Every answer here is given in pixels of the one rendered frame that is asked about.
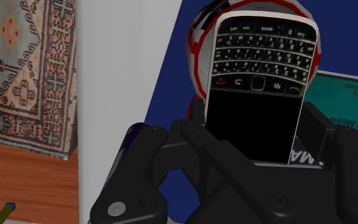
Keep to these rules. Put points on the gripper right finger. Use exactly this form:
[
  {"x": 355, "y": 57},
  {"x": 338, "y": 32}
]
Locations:
[{"x": 355, "y": 173}]

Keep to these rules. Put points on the white red black ball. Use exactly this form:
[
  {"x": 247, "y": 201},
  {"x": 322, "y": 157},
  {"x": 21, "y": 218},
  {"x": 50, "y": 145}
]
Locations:
[{"x": 202, "y": 43}]

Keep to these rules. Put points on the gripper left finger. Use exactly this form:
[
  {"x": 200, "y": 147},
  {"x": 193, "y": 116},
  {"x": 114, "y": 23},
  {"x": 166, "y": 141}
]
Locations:
[{"x": 135, "y": 186}]

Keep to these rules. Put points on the teal book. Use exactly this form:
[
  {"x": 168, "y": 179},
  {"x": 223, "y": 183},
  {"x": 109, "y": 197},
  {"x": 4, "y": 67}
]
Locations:
[{"x": 336, "y": 96}]

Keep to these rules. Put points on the yellow pencil with blue tip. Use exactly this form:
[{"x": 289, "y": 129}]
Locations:
[{"x": 2, "y": 214}]

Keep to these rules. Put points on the white table with blue top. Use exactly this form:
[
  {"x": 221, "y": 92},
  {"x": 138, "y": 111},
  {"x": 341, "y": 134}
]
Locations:
[{"x": 119, "y": 62}]

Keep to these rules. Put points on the patterned red grey rug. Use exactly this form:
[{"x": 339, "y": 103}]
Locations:
[{"x": 20, "y": 77}]

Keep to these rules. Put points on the black keypad phone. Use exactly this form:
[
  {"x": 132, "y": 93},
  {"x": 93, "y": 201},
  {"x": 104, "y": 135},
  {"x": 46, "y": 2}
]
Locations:
[{"x": 253, "y": 124}]

